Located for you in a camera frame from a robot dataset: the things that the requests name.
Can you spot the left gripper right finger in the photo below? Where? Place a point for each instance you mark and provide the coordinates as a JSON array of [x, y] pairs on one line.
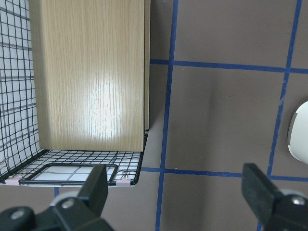
[[259, 192]]

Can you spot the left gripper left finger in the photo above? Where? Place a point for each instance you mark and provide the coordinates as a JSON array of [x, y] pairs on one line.
[[94, 192]]

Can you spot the white two-slot toaster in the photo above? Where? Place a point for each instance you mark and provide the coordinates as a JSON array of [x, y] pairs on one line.
[[297, 137]]

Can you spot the wire basket with checkered liner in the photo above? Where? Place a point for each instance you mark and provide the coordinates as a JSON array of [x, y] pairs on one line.
[[74, 90]]

